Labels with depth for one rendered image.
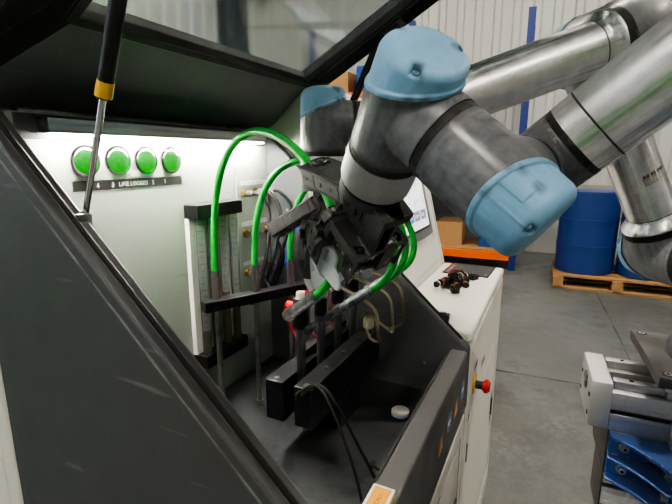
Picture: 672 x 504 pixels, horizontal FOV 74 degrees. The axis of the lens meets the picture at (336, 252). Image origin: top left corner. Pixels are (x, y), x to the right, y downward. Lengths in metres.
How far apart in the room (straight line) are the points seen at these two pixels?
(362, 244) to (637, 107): 0.28
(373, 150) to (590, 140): 0.19
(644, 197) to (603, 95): 0.55
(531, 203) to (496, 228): 0.03
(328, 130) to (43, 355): 0.52
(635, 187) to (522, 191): 0.65
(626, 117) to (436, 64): 0.18
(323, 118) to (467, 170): 0.42
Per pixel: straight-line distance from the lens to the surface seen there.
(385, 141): 0.39
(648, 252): 1.03
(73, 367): 0.69
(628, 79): 0.46
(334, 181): 0.50
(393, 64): 0.36
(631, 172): 0.97
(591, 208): 5.37
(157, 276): 0.95
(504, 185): 0.34
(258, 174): 1.17
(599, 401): 0.97
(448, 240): 6.14
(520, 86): 0.70
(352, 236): 0.50
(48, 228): 0.66
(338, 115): 0.74
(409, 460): 0.74
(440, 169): 0.36
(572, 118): 0.46
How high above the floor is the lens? 1.39
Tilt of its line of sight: 12 degrees down
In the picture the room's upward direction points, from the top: straight up
